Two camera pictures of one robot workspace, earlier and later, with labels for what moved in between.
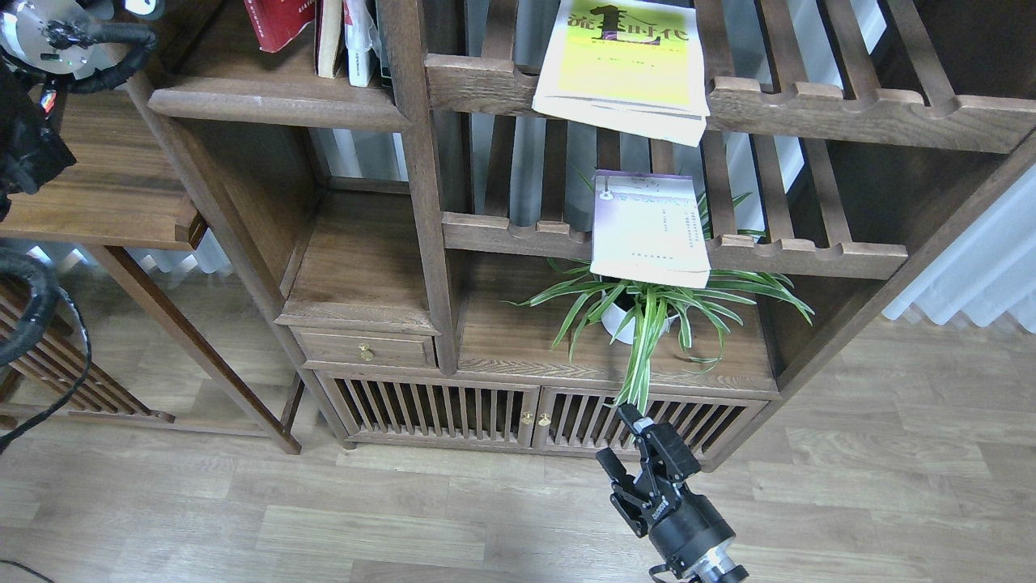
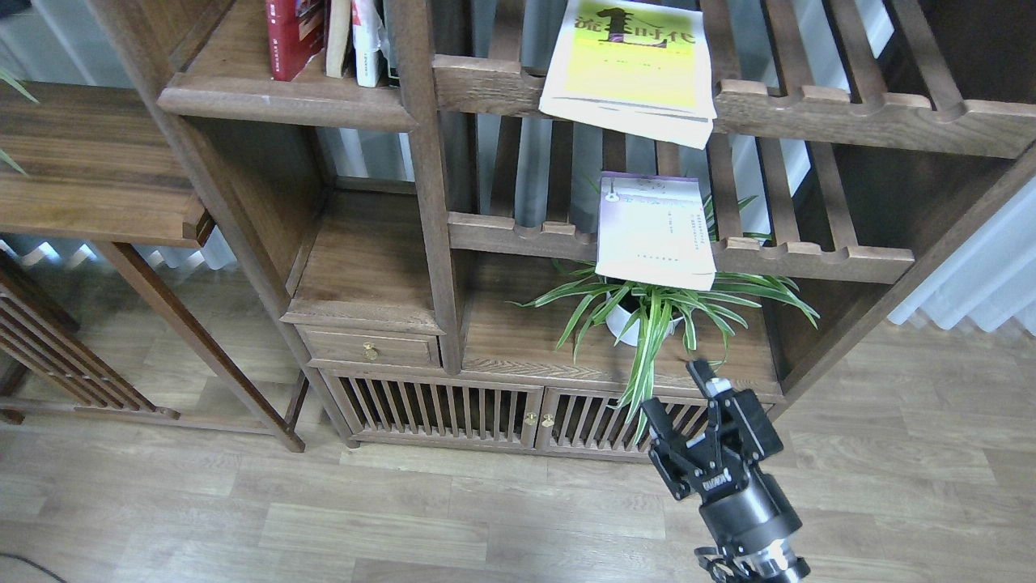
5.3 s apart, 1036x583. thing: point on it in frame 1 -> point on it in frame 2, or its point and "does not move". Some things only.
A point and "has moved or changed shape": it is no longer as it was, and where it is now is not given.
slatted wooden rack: [35, 379] -> [38, 329]
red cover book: [278, 22] has moved or changed shape
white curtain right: [991, 275] does not move
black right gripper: [681, 525] -> [747, 521]
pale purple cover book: [648, 227] does not move
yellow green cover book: [631, 68] does not move
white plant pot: [611, 314] does not move
